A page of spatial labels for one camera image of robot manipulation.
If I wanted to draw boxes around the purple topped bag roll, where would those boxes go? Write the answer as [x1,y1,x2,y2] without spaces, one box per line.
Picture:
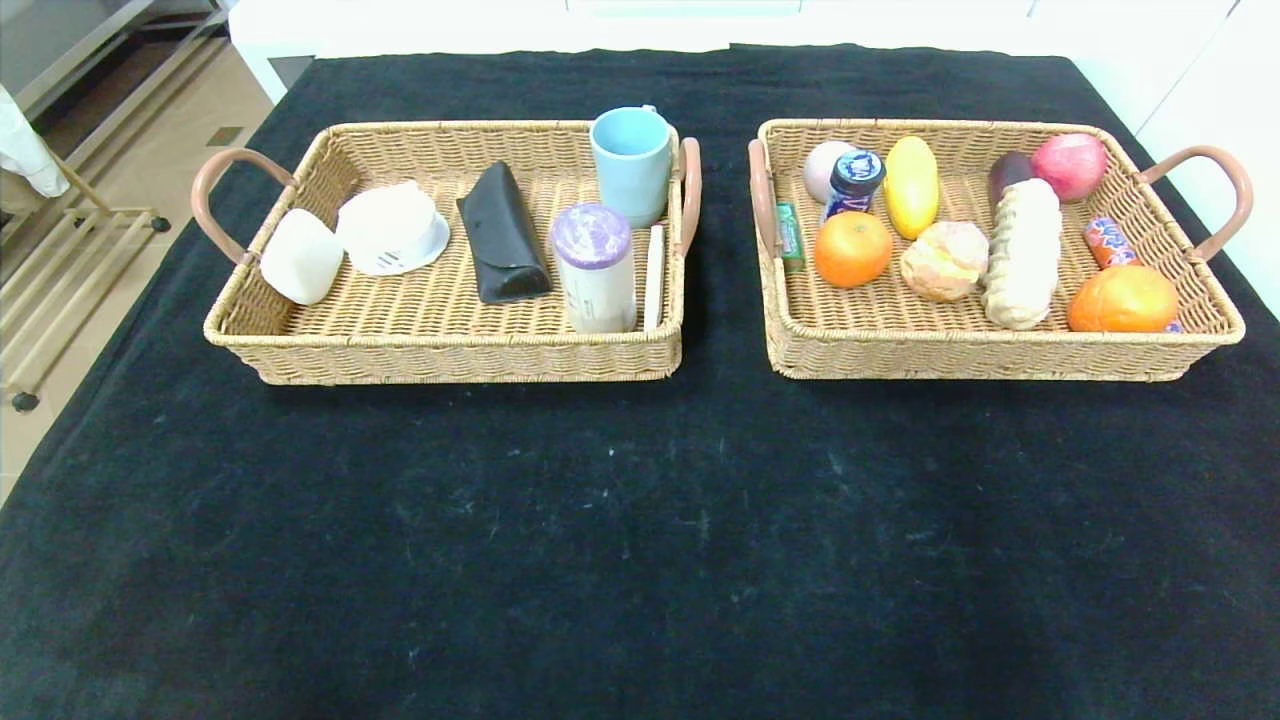
[550,203,638,334]

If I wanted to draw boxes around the yellow mango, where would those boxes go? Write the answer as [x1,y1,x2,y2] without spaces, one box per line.
[884,135,941,241]

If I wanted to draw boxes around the black glasses case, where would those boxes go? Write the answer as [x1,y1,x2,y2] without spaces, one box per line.
[457,160,553,305]

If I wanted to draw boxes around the red apple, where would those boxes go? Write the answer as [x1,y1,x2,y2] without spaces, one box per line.
[1031,133,1110,204]

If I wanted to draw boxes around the orange red candy pack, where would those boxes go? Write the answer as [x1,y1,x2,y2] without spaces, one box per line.
[1085,217,1187,334]

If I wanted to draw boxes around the white table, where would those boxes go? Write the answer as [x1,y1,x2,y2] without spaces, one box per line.
[228,0,1076,101]

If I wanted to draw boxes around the pale pink egg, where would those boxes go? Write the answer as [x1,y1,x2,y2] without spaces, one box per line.
[803,140,857,205]

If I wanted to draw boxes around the wicker basket holding mug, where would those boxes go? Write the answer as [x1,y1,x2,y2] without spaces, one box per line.
[190,119,703,387]

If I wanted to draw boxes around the white round lid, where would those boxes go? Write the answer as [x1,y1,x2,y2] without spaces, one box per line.
[336,180,451,277]

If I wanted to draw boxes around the plain orange fruit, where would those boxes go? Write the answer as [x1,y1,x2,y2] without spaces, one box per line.
[1067,265,1181,334]

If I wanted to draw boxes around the light blue mug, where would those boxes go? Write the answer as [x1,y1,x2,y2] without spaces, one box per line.
[589,105,674,229]

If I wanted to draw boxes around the wicker basket holding food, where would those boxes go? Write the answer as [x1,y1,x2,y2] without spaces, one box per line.
[747,118,1254,383]

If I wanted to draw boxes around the white pen pink cap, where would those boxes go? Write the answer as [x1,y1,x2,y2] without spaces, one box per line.
[645,224,667,332]

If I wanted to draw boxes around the blue gum bottle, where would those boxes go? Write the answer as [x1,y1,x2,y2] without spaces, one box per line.
[822,150,888,227]

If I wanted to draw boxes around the mandarin orange with green stem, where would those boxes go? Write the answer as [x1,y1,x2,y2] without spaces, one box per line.
[813,211,894,289]

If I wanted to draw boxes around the grey low shelf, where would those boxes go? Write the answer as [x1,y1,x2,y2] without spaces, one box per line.
[0,0,231,123]

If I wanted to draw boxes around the purple eggplant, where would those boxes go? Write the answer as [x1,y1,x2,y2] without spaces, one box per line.
[989,151,1036,207]

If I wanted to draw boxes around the green gum pack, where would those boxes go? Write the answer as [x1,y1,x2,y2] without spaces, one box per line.
[776,203,807,273]

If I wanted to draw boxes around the ridged long bread loaf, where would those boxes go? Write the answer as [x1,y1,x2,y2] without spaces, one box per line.
[982,178,1064,331]

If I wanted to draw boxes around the white hanging cloth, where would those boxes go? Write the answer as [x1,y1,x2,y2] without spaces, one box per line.
[0,88,69,198]

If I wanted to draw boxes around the round cream puff bun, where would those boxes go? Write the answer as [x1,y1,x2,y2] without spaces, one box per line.
[901,221,991,303]

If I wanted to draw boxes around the wooden wheeled rack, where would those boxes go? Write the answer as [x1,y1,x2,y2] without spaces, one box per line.
[0,150,171,413]

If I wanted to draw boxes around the white soap bar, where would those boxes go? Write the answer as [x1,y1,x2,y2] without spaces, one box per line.
[260,208,345,307]

